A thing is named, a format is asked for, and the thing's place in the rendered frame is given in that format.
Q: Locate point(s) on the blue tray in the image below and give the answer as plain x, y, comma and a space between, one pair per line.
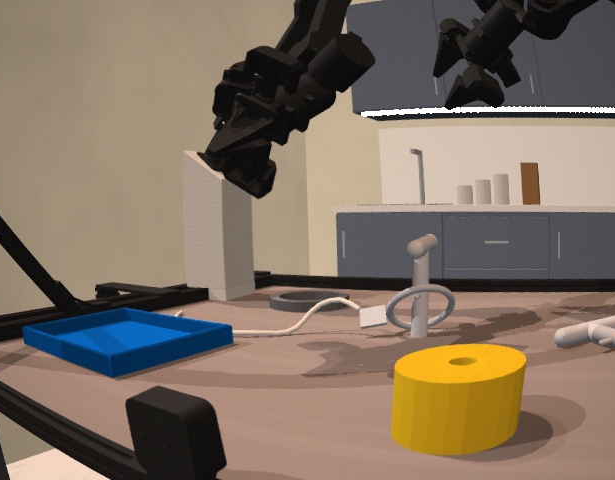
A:
126, 329

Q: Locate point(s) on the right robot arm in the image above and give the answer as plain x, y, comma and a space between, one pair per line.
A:
507, 17

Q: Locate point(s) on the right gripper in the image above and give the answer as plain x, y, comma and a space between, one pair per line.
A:
481, 48

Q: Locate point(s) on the yellow cylinder with center hole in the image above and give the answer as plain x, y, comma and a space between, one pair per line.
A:
443, 409

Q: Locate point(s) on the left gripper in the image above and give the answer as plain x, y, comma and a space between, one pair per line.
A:
255, 117

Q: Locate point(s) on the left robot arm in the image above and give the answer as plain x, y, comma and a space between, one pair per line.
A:
343, 61

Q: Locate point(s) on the white rope with loop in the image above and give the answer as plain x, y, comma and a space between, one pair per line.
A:
373, 316

